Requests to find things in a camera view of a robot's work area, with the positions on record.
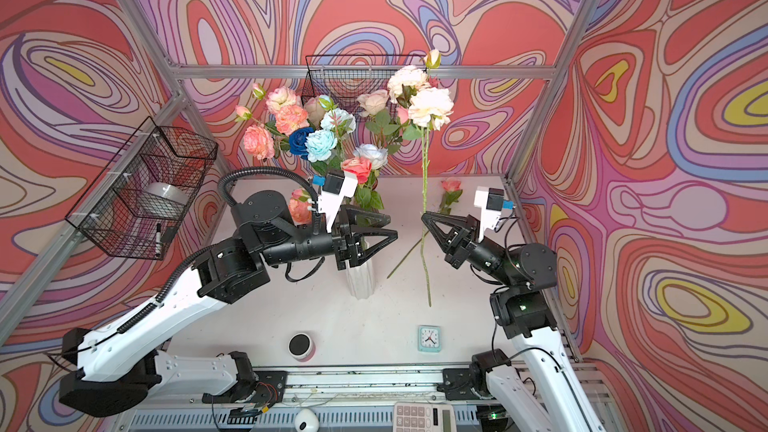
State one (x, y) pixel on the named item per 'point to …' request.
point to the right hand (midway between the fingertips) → (423, 225)
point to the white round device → (306, 421)
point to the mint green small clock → (429, 338)
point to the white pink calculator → (424, 417)
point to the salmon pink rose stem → (446, 204)
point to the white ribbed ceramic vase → (362, 278)
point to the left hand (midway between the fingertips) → (393, 230)
